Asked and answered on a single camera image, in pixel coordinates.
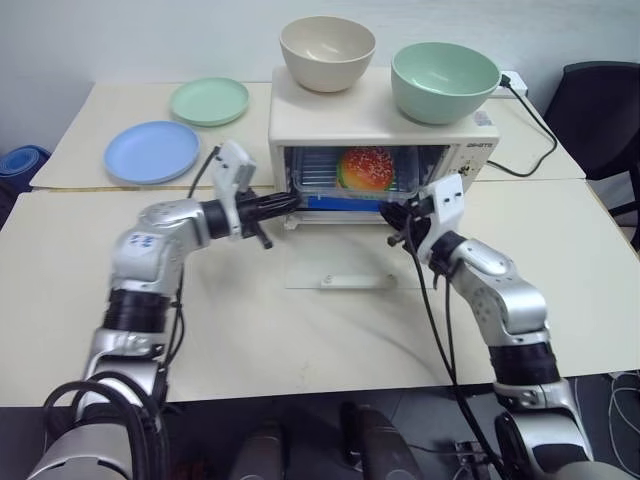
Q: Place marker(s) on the clear burger food container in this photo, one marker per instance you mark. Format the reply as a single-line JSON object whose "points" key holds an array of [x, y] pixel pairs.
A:
{"points": [[365, 167]]}

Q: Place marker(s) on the metal bracket under table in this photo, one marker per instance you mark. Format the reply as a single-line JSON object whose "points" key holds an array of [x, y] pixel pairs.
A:
{"points": [[470, 457]]}

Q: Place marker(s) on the dark rounded shape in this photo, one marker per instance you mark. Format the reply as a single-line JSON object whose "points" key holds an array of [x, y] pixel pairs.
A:
{"points": [[385, 445], [267, 452]]}

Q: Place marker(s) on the black chair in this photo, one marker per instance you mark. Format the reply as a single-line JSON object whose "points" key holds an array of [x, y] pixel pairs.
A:
{"points": [[595, 120]]}

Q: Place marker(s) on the green plate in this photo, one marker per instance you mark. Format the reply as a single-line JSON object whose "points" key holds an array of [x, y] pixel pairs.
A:
{"points": [[210, 100]]}

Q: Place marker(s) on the blue plate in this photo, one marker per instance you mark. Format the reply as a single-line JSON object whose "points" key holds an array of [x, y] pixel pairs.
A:
{"points": [[152, 151]]}

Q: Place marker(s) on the glass toaster oven door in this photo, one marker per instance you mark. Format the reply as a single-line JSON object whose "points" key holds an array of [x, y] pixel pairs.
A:
{"points": [[345, 255]]}

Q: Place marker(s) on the green bowl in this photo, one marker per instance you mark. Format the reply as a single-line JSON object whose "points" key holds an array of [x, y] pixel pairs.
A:
{"points": [[442, 85]]}

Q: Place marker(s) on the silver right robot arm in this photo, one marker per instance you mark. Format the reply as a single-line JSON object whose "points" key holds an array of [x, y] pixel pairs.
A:
{"points": [[500, 290]]}

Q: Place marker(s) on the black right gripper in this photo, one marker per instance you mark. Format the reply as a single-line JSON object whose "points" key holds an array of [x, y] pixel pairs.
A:
{"points": [[412, 225]]}

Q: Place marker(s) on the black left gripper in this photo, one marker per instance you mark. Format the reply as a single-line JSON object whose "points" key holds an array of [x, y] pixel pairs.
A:
{"points": [[250, 220]]}

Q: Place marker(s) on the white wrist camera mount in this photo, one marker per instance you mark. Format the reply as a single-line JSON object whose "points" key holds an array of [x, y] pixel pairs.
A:
{"points": [[447, 200], [234, 162]]}

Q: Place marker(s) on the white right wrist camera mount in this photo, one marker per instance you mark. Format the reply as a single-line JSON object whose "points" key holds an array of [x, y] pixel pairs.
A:
{"points": [[447, 200]]}

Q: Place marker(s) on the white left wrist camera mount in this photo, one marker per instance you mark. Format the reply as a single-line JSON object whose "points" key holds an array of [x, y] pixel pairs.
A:
{"points": [[234, 162]]}

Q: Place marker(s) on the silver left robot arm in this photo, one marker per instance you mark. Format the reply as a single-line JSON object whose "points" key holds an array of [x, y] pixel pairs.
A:
{"points": [[150, 245]]}

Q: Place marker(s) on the blue rolled mat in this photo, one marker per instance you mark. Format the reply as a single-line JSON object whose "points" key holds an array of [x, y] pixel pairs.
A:
{"points": [[22, 160]]}

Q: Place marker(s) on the beige bowl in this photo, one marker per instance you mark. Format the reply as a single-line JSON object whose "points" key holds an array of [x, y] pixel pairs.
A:
{"points": [[327, 52]]}

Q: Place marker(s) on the cream toaster oven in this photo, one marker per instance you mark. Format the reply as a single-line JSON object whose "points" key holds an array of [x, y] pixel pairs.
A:
{"points": [[380, 110]]}

